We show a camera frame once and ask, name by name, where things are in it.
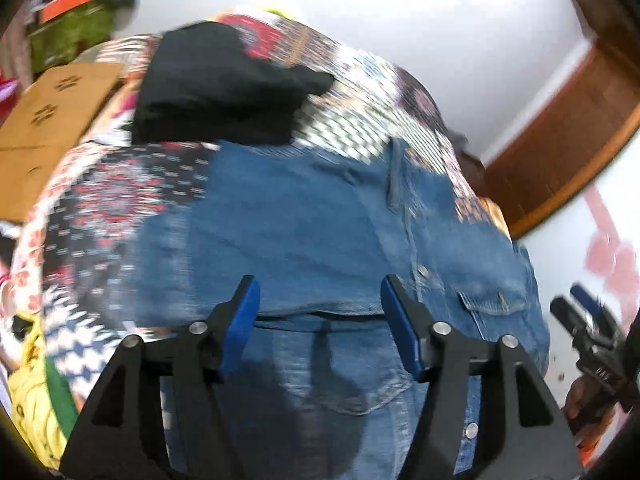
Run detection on blue denim jacket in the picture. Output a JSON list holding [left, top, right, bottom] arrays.
[[125, 140, 550, 479]]

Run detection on person's right hand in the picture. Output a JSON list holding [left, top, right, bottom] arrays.
[[563, 375, 615, 453]]

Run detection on yellow cartoon cloth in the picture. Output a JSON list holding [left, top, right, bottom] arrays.
[[8, 318, 79, 470]]

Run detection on colourful patchwork bedspread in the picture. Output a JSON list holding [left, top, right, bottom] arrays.
[[9, 13, 506, 413]]

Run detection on brown wooden door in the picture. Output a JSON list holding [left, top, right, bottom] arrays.
[[482, 0, 639, 238]]

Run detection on brown wooden lap desk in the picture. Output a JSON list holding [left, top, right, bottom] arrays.
[[0, 62, 122, 223]]

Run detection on black folded garment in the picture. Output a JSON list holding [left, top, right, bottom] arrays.
[[131, 22, 335, 145]]

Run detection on green patterned storage box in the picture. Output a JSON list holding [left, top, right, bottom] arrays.
[[27, 2, 115, 75]]

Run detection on orange shoe box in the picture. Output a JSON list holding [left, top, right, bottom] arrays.
[[38, 0, 92, 24]]

